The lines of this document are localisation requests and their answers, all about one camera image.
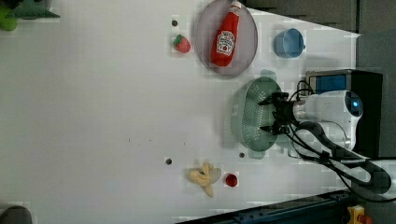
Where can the yellow plush banana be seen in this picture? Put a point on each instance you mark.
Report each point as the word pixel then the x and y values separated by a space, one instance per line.
pixel 204 177

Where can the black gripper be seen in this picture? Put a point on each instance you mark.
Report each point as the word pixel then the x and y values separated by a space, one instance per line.
pixel 283 115

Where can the black cylinder cup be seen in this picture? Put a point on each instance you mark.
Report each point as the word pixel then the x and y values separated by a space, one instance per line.
pixel 16 215

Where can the black toaster oven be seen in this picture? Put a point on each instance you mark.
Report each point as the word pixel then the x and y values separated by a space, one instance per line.
pixel 368 86

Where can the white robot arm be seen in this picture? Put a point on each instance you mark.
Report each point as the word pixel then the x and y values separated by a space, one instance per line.
pixel 322 129

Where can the green toy vegetable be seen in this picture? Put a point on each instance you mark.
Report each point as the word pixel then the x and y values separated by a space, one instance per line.
pixel 12 10

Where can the grey round plate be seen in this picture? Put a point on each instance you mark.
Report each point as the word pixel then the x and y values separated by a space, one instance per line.
pixel 206 27

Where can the red plush ketchup bottle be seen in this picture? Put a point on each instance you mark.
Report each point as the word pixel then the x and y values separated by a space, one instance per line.
pixel 224 42

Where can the green plastic strainer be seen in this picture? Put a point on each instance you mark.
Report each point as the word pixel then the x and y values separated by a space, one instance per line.
pixel 248 116

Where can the red plush strawberry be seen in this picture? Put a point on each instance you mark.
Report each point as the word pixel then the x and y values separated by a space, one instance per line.
pixel 182 44

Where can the red tomato toy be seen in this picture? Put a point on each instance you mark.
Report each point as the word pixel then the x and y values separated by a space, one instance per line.
pixel 231 180

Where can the blue plastic bowl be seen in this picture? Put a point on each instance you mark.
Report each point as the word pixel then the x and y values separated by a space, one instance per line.
pixel 289 44

